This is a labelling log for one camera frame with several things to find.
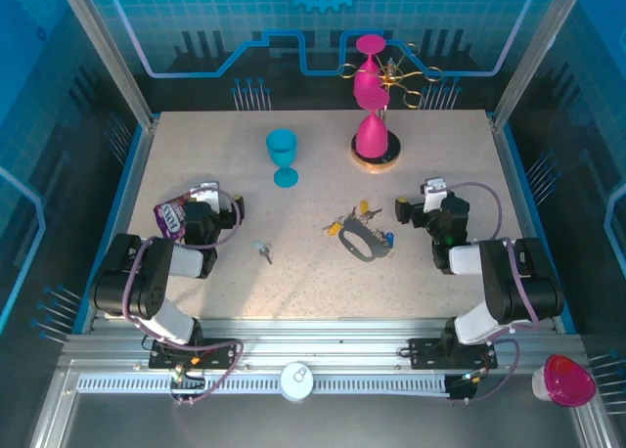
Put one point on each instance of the key with blue tag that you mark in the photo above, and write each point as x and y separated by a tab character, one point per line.
389	238

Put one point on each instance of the key with grey cap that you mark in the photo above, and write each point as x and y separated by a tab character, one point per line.
261	247

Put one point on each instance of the key with yellow tag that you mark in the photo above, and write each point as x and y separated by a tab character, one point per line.
333	229
363	207

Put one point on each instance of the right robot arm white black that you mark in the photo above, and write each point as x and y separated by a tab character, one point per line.
528	282

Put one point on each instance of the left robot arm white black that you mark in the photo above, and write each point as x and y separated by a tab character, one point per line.
122	282

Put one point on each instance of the purple candy bag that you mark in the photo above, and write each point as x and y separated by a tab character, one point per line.
171	220

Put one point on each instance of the teal plastic goblet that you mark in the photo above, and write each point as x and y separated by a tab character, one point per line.
282	147

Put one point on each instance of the pink plastic goblet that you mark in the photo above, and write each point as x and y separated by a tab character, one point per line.
371	137
367	74

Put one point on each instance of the white round button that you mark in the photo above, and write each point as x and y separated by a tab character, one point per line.
296	380

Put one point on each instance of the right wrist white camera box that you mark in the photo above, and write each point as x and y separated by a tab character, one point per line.
434	196

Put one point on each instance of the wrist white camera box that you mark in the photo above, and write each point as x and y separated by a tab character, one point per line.
205	196
434	196

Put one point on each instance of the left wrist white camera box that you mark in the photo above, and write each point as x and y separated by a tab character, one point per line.
205	196

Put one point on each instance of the aluminium side rail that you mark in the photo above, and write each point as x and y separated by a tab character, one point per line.
512	174
139	174

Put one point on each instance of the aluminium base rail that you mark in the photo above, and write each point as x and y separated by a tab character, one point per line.
318	340

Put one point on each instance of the aluminium frame post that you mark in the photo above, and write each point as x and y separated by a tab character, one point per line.
113	52
539	52

